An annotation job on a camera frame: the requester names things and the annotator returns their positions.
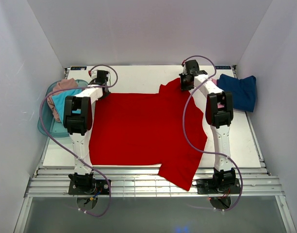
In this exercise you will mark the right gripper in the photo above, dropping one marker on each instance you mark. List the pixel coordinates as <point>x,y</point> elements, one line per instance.
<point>183,87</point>

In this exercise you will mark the red t shirt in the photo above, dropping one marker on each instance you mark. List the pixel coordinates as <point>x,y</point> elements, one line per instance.
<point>147,129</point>

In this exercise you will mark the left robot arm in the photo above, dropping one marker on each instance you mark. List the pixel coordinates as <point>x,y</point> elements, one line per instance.
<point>79,112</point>

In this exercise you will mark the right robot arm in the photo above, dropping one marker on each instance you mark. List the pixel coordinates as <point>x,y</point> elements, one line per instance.
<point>219,115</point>

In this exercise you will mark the dusty pink t shirt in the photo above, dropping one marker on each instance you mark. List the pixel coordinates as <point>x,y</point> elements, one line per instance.
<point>61,86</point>

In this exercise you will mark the left blue corner label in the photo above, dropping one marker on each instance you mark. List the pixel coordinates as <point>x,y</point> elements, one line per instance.
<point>78,68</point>

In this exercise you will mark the blue corner label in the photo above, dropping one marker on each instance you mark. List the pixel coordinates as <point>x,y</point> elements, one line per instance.
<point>223,67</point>
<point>78,68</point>

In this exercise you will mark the right blue corner label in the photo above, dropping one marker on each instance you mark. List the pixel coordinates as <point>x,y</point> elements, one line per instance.
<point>223,67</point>

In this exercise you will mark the light pink folded t shirt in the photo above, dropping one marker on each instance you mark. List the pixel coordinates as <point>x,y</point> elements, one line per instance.
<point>217,100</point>

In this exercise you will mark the turquoise t shirt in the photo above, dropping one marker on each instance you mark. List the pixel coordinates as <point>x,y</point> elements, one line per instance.
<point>59,103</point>

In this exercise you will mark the navy blue folded t shirt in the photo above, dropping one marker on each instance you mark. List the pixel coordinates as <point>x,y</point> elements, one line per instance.
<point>243,91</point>

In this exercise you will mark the aluminium rail frame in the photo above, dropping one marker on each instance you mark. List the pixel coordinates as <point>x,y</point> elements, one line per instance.
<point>145,182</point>

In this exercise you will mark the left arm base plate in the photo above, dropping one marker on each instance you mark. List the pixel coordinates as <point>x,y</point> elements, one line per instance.
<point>96,186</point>

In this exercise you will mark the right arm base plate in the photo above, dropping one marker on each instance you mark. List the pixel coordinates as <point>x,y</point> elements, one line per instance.
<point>208,186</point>

